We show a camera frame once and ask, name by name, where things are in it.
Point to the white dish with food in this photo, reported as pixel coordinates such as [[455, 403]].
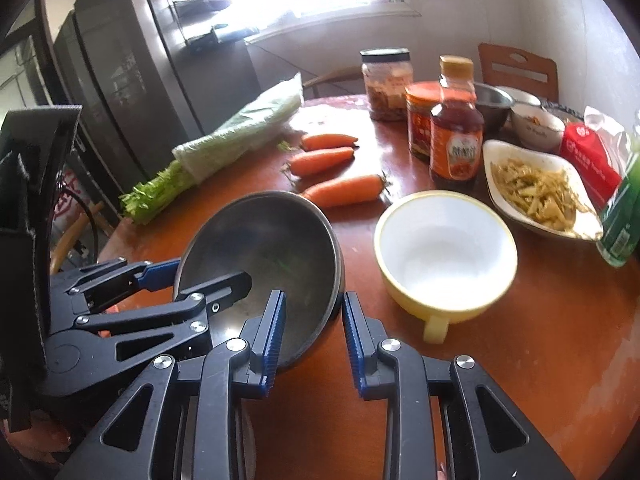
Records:
[[545, 190]]

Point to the medium steel bowl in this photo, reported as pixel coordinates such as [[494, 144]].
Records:
[[270, 245]]

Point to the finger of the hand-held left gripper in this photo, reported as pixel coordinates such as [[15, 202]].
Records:
[[155, 272], [220, 290]]

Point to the small steel bowl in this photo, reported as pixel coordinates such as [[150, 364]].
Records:
[[495, 107]]

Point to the blue patterned bowl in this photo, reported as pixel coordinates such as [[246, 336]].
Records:
[[565, 110]]

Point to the green liquid bottle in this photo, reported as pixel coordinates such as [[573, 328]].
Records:
[[622, 220]]

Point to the wooden chair with bent armrest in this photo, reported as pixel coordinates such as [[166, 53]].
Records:
[[75, 230]]

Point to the red snack packet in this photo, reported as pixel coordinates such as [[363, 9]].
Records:
[[585, 160]]

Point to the black lid pickle jar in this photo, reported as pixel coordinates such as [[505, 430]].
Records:
[[385, 85]]

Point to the bagged celery bunch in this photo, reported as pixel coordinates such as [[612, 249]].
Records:
[[235, 135]]

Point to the brown sauce bottle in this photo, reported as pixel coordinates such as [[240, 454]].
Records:
[[456, 135]]

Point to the plain white bowl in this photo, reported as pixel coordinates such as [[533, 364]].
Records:
[[525, 94]]

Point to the grey refrigerator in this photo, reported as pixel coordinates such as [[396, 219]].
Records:
[[130, 60]]

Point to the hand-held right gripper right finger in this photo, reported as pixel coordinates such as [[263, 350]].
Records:
[[354, 345]]

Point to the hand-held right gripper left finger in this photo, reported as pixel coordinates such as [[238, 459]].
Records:
[[272, 340]]

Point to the white ceramic bowl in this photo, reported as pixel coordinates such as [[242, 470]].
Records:
[[537, 130]]

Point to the red sauce jar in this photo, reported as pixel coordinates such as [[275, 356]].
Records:
[[419, 120]]

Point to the black hanging rack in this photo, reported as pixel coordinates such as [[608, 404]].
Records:
[[210, 10]]

